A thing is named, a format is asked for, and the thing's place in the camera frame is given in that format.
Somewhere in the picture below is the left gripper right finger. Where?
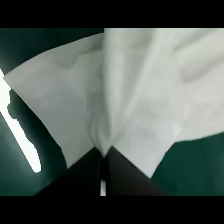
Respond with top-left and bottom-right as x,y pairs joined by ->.
106,146 -> 168,197

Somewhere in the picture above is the white T-shirt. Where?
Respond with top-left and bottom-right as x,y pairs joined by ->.
3,27 -> 224,179

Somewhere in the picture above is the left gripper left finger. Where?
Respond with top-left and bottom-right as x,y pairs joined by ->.
36,146 -> 103,197

